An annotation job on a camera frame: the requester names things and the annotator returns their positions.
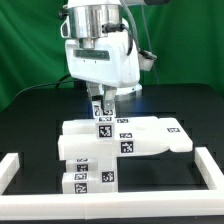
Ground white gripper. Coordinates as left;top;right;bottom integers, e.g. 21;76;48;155
63;19;157;115

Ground white tagged cube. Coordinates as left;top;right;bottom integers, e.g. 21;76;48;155
96;116;115;139
92;100;115;118

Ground white chair back frame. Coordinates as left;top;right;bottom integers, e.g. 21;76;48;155
58;116;193;160

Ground white U-shaped obstacle fence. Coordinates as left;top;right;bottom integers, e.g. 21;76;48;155
0;147;224;221

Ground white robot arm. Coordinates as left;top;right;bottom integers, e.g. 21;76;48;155
60;0;170;112

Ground green backdrop curtain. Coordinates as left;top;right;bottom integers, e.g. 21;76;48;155
0;0;224;110

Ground black cables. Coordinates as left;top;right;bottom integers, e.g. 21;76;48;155
13;73;73;99

